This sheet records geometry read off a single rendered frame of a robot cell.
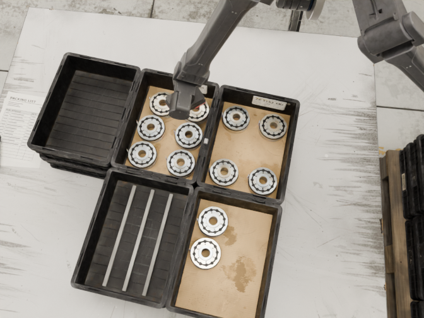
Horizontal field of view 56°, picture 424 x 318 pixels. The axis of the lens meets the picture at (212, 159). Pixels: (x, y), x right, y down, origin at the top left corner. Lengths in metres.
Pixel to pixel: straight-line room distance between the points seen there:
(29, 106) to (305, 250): 1.26
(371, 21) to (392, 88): 1.98
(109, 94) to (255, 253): 0.82
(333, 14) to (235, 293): 2.16
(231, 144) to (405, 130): 1.47
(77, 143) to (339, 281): 1.09
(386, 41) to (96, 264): 1.08
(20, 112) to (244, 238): 1.06
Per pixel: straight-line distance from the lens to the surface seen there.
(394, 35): 0.85
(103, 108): 1.59
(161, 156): 1.47
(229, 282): 1.38
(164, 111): 1.51
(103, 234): 1.43
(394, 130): 2.68
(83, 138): 1.56
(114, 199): 1.45
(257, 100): 1.50
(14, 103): 1.87
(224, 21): 0.83
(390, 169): 2.41
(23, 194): 1.70
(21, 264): 1.65
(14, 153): 1.77
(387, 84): 2.83
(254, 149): 1.49
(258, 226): 1.41
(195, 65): 0.98
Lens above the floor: 2.20
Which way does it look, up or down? 70 degrees down
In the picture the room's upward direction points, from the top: 4 degrees clockwise
